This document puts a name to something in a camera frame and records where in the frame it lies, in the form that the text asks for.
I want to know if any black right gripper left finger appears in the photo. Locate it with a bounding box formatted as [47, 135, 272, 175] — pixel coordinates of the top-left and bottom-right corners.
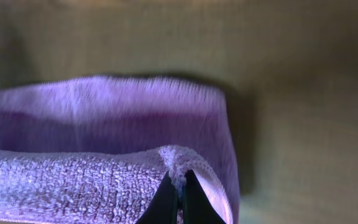
[136, 172, 178, 224]

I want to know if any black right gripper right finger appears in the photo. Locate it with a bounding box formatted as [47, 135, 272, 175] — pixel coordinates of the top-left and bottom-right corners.
[181, 170, 226, 224]

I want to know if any purple cloth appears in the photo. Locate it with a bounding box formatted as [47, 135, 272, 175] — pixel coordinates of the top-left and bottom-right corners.
[0, 77, 240, 223]

